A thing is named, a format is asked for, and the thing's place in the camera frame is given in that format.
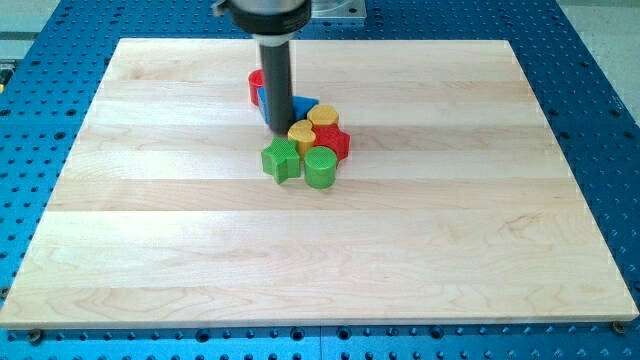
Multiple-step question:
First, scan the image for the red star block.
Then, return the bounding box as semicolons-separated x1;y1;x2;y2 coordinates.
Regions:
312;124;351;161

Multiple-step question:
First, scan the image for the blue triangle block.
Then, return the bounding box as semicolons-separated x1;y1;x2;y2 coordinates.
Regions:
292;96;319;121

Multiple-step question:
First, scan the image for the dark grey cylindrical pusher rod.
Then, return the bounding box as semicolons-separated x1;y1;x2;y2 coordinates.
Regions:
254;34;295;134

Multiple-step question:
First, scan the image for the blue cube block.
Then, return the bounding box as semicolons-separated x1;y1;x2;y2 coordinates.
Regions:
257;87;269;124

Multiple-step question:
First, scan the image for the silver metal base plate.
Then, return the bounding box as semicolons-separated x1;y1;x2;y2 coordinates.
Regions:
312;0;367;19

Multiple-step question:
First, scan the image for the blue perforated metal table plate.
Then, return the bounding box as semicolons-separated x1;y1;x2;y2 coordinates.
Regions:
1;1;639;359

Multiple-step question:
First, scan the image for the light wooden board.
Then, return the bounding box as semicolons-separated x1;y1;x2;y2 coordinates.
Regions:
1;38;638;329

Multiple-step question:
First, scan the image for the yellow heart block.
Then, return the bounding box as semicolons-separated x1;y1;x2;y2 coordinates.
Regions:
287;120;316;159

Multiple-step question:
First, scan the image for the red cylinder block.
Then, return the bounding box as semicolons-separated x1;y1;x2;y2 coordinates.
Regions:
248;69;264;106

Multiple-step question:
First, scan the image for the green cylinder block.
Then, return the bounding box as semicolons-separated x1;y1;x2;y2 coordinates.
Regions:
304;146;338;189

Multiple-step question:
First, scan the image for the yellow hexagon block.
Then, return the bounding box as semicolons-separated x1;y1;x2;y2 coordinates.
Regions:
307;104;339;128

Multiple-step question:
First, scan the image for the green star block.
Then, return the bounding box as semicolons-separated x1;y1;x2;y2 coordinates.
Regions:
261;137;301;184

